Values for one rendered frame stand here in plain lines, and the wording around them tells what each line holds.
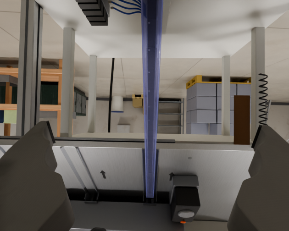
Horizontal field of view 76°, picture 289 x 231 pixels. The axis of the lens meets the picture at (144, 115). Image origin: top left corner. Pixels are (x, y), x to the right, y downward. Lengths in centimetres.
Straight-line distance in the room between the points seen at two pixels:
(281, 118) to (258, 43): 966
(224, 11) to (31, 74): 56
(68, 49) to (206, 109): 343
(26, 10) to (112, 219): 57
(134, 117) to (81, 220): 750
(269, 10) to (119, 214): 65
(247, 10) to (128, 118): 735
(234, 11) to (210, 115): 337
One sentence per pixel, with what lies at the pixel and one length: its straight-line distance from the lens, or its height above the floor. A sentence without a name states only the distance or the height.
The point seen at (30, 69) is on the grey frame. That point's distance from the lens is 60.
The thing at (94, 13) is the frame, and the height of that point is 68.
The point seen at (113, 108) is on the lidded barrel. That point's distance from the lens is 725.
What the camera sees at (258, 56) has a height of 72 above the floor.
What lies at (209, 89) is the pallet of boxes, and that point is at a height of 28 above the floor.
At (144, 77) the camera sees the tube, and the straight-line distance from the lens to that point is 16.
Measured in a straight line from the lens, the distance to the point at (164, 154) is 26.
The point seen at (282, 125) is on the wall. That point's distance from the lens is 1041.
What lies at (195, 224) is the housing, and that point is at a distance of 52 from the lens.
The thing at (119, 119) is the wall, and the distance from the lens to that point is 784.
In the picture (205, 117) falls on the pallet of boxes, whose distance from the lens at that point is 390.
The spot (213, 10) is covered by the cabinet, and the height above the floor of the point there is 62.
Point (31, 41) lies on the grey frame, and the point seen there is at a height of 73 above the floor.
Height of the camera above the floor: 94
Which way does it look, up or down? 2 degrees down
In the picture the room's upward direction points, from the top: 179 degrees counter-clockwise
